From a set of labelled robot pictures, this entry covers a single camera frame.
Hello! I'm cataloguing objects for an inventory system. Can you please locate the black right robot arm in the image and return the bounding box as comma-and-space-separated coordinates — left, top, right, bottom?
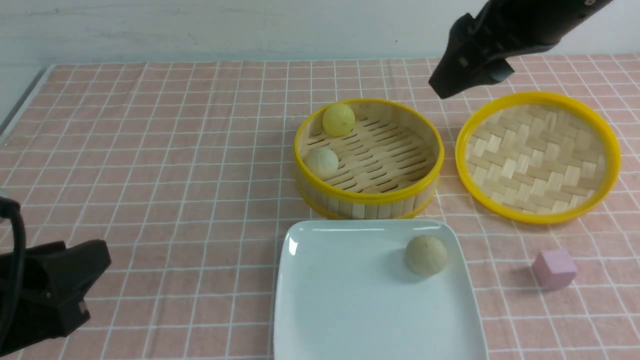
429, 0, 608, 100

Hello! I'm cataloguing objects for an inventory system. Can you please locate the yellow-rimmed bamboo steamer basket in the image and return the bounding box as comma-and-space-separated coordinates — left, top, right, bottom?
293, 98, 445, 220

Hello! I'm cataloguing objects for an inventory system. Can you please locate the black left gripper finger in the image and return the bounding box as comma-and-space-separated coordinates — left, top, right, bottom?
36, 239, 112, 338

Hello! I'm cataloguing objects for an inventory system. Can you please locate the white steamed bun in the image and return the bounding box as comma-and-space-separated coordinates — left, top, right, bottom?
302, 146, 339, 180
404, 235, 448, 278

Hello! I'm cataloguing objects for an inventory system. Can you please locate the pink checkered tablecloth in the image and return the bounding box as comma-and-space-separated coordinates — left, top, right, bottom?
0, 54, 640, 360

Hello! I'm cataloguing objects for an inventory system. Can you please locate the white square plate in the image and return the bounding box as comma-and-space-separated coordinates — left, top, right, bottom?
273, 218, 489, 360

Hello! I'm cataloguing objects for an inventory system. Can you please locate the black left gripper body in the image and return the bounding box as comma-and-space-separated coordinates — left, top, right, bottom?
1, 244, 56, 356

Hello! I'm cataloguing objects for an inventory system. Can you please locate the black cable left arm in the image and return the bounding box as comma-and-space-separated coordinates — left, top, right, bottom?
0, 196, 27, 346

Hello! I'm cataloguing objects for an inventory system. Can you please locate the pink cube block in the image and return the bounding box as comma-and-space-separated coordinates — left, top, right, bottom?
531, 248, 578, 290

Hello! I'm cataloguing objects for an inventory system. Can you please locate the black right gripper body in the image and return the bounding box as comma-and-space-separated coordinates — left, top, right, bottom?
450, 0, 561, 63

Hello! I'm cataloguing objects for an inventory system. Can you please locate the yellow-rimmed woven steamer lid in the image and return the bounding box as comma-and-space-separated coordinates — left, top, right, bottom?
455, 91, 622, 224

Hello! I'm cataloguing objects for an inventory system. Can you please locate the yellow steamed bun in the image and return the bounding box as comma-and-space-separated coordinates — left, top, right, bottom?
322, 102, 355, 138

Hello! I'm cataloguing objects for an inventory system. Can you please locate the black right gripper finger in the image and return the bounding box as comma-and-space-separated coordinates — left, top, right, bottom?
465, 59, 515, 91
429, 47, 481, 100

